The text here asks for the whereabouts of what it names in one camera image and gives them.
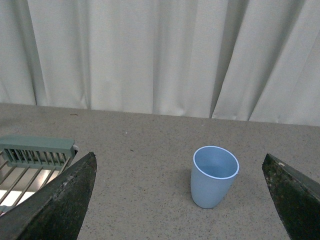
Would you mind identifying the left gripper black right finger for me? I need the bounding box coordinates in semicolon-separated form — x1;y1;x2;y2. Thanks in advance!
262;153;320;240

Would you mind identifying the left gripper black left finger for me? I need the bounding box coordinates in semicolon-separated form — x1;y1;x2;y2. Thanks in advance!
0;152;97;240

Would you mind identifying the light blue plastic cup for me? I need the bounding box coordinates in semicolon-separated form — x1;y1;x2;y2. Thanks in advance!
190;146;240;209

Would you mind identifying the green dish rack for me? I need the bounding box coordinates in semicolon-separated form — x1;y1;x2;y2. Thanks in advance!
0;135;79;215

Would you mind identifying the white pleated curtain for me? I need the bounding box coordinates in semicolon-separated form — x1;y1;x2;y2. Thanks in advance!
0;0;320;126

